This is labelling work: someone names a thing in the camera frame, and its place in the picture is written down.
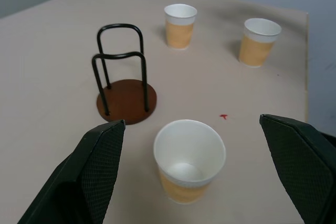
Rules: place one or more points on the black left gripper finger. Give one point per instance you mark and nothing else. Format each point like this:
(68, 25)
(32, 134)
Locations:
(86, 171)
(299, 166)

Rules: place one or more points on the orange and white paper cup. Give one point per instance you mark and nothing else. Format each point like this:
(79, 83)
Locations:
(179, 28)
(187, 162)
(258, 43)

